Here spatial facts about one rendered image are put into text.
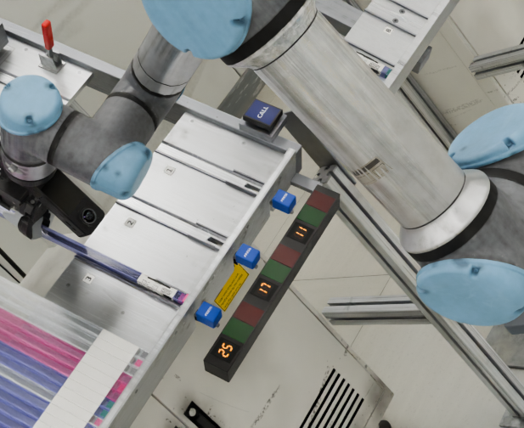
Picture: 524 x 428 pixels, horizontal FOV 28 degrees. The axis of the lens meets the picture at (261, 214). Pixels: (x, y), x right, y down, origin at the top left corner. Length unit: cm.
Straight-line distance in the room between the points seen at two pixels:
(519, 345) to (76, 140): 116
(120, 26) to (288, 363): 209
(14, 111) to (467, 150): 53
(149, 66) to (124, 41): 255
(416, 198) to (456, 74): 149
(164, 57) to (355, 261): 157
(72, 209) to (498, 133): 59
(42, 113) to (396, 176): 46
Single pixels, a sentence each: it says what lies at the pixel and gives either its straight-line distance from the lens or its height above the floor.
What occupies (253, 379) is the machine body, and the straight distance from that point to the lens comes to 197.
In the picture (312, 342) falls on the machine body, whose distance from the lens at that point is 206.
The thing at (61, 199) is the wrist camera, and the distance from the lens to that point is 147.
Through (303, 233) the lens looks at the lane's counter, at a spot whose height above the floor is 66.
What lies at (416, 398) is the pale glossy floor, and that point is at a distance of 227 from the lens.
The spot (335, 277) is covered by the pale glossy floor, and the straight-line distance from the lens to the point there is 279.
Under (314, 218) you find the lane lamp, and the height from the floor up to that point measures 65.
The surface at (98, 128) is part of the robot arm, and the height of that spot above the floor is 102.
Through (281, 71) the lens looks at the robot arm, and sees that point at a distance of 102.
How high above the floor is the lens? 136
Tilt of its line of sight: 24 degrees down
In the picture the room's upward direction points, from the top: 42 degrees counter-clockwise
